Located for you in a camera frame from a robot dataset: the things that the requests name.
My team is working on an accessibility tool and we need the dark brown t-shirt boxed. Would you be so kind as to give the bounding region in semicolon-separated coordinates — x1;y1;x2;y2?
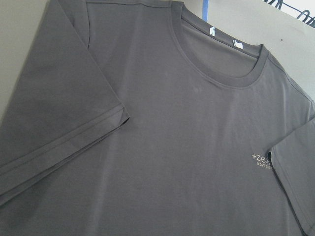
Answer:
0;0;315;236

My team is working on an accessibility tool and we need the bundle of floor cables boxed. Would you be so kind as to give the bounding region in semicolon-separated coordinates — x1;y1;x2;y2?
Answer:
262;0;315;28

